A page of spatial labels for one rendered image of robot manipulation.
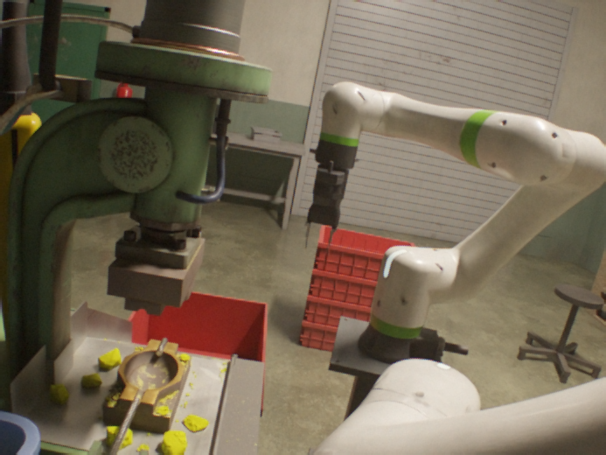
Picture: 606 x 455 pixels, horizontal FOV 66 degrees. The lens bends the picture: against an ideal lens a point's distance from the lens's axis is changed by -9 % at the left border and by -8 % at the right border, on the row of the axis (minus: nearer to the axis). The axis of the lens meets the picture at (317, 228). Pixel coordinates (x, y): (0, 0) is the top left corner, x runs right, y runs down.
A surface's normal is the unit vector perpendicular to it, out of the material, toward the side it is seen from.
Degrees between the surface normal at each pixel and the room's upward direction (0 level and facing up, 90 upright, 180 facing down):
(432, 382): 2
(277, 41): 90
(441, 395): 11
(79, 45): 90
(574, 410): 47
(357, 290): 90
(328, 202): 99
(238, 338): 90
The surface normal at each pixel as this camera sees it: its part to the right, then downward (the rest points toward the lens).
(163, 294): 0.05, 0.27
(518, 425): -0.57, -0.76
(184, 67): 0.26, 0.30
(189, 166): 0.66, 0.31
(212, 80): 0.49, 0.31
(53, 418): 0.18, -0.95
